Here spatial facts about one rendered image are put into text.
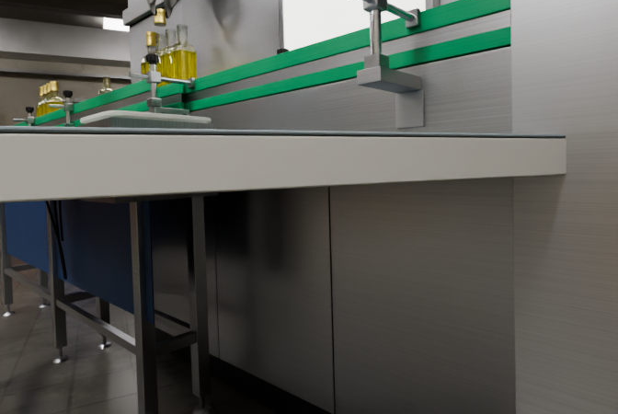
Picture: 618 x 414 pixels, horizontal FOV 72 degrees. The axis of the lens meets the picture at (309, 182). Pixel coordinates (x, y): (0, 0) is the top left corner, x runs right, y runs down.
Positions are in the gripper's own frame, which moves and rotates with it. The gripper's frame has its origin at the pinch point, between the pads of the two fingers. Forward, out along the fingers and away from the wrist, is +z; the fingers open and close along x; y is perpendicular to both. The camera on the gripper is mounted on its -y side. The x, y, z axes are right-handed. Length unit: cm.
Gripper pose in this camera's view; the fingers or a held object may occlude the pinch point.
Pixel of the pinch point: (159, 13)
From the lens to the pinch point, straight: 145.4
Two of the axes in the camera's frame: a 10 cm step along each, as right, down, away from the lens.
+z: 0.3, 10.0, 0.3
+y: 7.2, 0.0, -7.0
